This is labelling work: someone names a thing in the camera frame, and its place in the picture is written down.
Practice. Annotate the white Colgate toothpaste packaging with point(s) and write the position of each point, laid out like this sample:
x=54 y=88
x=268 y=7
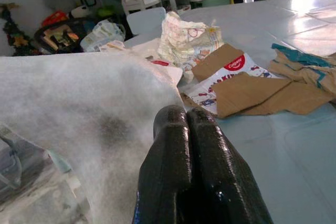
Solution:
x=244 y=69

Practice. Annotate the brown cardboard piece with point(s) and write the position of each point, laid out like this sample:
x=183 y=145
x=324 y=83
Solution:
x=262 y=95

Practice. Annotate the clear plastic bag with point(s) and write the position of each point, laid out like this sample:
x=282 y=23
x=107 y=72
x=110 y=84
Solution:
x=31 y=182

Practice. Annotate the green toy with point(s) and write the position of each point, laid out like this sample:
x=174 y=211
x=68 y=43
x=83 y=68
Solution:
x=106 y=11

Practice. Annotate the torn cardboard with teal print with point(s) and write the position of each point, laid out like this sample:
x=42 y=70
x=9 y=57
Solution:
x=302 y=69

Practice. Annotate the white paper with red label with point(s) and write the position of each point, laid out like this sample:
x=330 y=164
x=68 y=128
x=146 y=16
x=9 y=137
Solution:
x=160 y=64

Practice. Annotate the crumpled white printed diaper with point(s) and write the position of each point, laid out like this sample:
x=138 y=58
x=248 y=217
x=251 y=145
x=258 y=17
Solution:
x=183 y=37

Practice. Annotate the white wet wipes packet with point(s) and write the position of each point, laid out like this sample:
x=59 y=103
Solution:
x=103 y=33

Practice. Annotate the green Christmas garland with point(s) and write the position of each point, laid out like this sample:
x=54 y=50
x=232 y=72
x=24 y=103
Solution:
x=14 y=32

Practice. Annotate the white foam sheet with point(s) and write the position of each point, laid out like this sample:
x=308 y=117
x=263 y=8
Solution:
x=78 y=90

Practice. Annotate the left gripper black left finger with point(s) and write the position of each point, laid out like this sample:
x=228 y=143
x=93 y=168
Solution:
x=162 y=161

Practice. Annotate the light blue chair back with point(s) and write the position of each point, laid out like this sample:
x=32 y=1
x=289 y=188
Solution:
x=145 y=20

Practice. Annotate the black basket with clutter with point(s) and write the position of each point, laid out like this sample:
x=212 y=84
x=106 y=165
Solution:
x=60 y=36

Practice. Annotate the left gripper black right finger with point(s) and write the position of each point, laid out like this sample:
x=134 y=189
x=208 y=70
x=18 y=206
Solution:
x=220 y=176

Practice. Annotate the red box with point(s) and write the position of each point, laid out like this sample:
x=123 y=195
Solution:
x=55 y=18

